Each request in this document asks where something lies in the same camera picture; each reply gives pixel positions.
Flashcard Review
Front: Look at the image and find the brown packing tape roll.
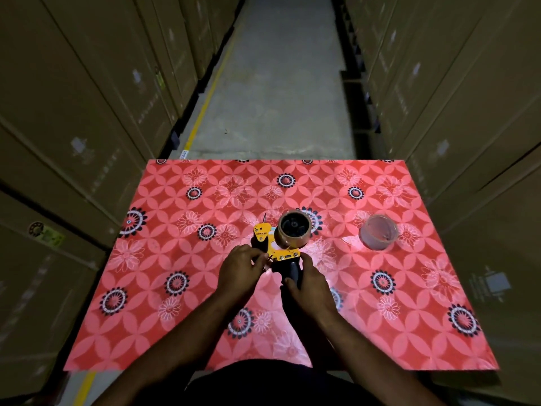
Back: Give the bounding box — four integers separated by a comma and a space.
274, 209, 313, 250

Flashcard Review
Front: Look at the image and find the stack of cardboard boxes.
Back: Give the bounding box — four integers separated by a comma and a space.
343, 0, 541, 406
0, 0, 247, 400

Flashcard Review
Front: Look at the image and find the person's right forearm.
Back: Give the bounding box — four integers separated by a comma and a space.
315, 310, 445, 406

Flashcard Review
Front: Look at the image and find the person's left forearm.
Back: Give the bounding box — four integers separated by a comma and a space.
92, 292, 238, 406

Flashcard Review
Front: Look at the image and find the person's right hand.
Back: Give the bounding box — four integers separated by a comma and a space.
282, 252, 340, 325

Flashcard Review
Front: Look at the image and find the yellow black tape dispenser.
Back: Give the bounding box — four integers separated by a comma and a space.
251, 213, 303, 293

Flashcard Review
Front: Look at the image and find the person's left hand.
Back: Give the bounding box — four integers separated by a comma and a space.
215, 244, 271, 310

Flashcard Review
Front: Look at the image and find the clear tape roll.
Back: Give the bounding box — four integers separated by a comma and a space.
358, 214, 400, 251

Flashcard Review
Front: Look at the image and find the row of dark pallets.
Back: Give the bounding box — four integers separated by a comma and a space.
332, 0, 383, 159

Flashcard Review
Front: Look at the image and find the red floral tablecloth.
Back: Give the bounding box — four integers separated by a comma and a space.
63, 159, 500, 372

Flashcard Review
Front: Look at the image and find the person's black shirt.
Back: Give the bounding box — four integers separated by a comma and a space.
137, 360, 383, 406

